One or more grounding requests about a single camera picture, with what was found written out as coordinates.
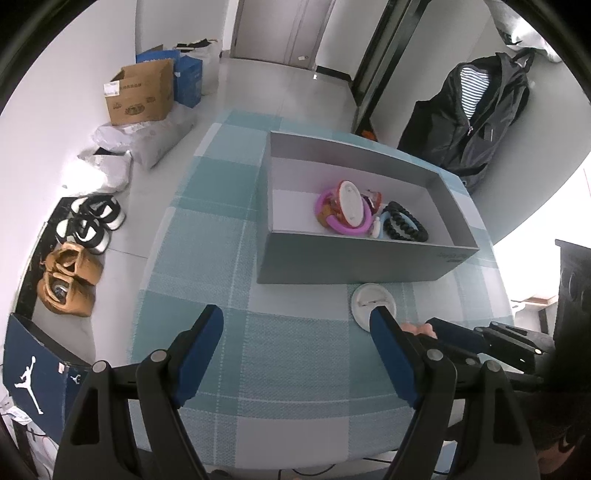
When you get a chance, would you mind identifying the person's right hand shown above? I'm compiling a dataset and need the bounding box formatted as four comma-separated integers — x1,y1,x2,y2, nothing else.
536,429,590,480

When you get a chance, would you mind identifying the grey door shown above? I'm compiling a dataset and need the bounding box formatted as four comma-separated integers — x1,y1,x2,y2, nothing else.
230,0,335,70

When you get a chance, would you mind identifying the navy Jordan shoe box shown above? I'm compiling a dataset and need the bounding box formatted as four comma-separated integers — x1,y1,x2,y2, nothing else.
3,313,90,443

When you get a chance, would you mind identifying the tan suede shoe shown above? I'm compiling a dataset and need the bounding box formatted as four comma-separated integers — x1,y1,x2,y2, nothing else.
37,272,95,318
45,242,103,286

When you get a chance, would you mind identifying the red rimmed white pin badge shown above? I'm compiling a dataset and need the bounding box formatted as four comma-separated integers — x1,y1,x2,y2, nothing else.
334,180,365,228

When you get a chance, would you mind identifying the striped shirt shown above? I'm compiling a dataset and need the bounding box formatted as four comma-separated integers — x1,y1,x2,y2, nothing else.
460,65,490,120

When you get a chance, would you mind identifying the grey plastic parcel bag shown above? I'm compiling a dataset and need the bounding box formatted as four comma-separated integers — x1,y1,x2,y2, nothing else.
92,102,197,170

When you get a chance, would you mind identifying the black cable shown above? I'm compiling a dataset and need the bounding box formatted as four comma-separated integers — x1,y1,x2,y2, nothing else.
276,453,399,480

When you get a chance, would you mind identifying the pink spiral hair tie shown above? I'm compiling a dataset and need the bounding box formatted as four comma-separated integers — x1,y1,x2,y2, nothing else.
314,186,374,236

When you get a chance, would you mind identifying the red and white hair clip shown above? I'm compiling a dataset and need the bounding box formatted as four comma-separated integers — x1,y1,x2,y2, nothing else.
361,190,383,215

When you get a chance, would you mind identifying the black tripod with orange parts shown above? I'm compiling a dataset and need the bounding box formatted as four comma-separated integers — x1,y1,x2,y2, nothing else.
361,129,377,142

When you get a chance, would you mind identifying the white plastic bag of items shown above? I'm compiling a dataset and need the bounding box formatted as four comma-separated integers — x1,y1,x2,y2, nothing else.
174,38,221,95

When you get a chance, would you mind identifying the white round pin badge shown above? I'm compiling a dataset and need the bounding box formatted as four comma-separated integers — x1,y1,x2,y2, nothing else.
349,283,397,332

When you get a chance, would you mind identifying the silver plastic bag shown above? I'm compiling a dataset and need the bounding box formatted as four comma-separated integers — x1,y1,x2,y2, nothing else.
485,0,562,63

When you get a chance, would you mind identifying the black spiral hair tie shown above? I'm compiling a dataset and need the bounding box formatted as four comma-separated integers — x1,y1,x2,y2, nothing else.
380,200,431,243

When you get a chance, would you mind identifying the grey cardboard tray box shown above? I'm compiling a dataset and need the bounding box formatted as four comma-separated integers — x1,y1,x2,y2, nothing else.
256,131,479,284

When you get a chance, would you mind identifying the brown cardboard box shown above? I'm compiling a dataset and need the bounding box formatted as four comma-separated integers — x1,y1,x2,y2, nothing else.
103,59,174,126

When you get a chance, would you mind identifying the blue cardboard box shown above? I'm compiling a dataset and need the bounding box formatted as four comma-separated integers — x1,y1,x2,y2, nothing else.
135,49,202,108

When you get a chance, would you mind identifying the white plastic parcel bag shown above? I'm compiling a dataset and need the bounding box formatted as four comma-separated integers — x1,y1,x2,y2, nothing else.
60,152,132,196

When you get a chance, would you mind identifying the black white slide sandal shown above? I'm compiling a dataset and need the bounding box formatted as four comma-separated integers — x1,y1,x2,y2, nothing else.
70,193,126,231

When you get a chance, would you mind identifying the black dresser furniture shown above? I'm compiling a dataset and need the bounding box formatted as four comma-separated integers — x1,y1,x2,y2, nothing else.
553,239,590,349

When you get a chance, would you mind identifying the black hanging jacket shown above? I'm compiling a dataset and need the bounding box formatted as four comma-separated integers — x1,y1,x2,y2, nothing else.
398,49,535,192

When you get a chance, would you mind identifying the pink heart plush clip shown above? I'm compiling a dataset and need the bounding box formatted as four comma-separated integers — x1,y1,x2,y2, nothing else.
400,323,437,339

